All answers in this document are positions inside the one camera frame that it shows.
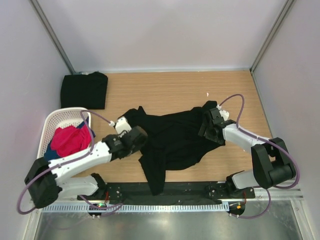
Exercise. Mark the left frame post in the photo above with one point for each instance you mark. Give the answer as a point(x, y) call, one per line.
point(52, 35)

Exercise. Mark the blue t shirt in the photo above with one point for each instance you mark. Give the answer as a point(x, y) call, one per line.
point(50, 152)

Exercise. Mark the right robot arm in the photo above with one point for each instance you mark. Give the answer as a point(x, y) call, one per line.
point(271, 164)

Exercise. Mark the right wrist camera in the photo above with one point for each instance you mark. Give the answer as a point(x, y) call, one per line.
point(224, 114)

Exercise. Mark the slotted cable duct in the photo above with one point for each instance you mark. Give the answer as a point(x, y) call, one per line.
point(81, 207)

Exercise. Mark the aluminium rail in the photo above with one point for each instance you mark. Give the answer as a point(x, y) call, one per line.
point(75, 190)

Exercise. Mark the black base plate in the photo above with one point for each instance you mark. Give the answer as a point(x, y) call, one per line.
point(174, 193)

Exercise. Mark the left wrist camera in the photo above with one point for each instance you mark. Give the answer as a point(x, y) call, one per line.
point(122, 125)

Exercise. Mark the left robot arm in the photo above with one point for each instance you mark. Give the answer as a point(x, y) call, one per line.
point(46, 180)

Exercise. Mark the white plastic laundry basket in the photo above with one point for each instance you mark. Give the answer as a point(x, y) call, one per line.
point(65, 132)

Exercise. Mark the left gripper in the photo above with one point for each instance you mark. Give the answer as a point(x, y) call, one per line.
point(137, 147)

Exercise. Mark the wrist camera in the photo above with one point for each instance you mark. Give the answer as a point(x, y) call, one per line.
point(122, 125)
point(224, 114)

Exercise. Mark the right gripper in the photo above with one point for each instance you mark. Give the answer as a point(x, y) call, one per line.
point(205, 125)

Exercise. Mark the right frame post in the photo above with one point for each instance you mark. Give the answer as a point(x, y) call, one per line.
point(280, 19)

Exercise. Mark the black t shirt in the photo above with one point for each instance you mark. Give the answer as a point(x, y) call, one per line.
point(84, 90)
point(173, 142)

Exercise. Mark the pink t shirt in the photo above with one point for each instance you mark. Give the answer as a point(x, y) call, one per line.
point(71, 141)

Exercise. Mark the frame post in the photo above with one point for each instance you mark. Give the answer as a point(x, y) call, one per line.
point(52, 35)
point(280, 19)

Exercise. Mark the folded black t shirt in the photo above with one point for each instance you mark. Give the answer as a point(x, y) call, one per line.
point(84, 90)

